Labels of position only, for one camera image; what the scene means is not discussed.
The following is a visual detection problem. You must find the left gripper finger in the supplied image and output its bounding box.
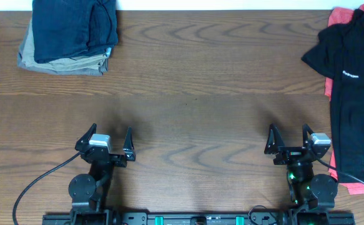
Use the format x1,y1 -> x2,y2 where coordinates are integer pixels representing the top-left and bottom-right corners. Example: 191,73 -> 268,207
75,123 -> 97,152
123,127 -> 136,161

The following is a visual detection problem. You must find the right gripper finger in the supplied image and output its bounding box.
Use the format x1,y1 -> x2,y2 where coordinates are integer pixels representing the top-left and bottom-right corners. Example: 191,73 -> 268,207
264,124 -> 285,154
302,124 -> 313,147

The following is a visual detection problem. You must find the black t-shirt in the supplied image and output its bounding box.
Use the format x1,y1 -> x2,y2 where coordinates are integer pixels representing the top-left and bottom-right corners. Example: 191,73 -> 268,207
302,9 -> 364,183

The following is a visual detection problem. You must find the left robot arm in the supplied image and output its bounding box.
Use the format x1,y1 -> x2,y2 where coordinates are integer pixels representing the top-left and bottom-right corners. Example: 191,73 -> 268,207
68,124 -> 136,225

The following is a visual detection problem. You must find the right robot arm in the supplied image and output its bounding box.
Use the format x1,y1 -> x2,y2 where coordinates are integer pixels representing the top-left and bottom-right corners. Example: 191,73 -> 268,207
264,124 -> 338,224

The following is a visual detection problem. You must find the red-orange t-shirt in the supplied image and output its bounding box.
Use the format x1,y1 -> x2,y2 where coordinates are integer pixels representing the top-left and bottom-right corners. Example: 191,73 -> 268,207
325,4 -> 364,195

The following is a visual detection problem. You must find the folded khaki garment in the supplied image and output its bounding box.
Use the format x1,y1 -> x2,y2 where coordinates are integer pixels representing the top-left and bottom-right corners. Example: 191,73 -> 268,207
21,25 -> 109,71

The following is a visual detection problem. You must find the folded grey garment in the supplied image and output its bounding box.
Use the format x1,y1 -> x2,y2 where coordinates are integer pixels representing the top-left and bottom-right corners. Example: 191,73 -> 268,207
17,20 -> 112,76

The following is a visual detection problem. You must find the folded navy blue garment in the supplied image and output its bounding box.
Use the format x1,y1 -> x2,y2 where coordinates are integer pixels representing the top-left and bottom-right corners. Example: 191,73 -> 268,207
32,0 -> 118,64

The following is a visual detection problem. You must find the left black cable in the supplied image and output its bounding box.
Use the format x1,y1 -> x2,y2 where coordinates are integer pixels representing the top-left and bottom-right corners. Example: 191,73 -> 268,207
12,152 -> 81,225

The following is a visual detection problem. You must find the black cable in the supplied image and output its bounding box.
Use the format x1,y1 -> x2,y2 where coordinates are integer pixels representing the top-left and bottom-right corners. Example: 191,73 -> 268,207
12,152 -> 81,225
316,157 -> 364,225

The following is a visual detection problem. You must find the right black cable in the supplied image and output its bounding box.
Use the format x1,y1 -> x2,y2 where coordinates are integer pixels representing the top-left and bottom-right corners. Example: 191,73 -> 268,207
316,157 -> 364,225

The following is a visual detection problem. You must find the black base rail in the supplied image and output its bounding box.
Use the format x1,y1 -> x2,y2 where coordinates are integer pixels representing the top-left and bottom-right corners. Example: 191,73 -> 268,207
42,207 -> 356,225

